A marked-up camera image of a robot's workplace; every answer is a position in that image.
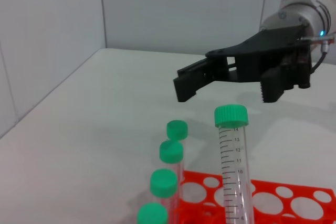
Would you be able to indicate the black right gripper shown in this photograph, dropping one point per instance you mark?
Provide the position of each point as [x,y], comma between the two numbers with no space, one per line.
[262,51]

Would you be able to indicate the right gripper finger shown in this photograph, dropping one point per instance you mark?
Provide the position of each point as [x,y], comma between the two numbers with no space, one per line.
[186,87]

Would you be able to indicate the green-capped clear test tube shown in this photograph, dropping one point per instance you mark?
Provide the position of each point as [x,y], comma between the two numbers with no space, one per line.
[171,151]
[152,213]
[163,183]
[232,116]
[177,129]

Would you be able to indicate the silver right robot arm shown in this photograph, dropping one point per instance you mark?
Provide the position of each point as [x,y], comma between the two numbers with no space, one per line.
[315,6]

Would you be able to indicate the orange test tube rack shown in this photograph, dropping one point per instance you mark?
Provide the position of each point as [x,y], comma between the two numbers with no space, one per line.
[262,186]

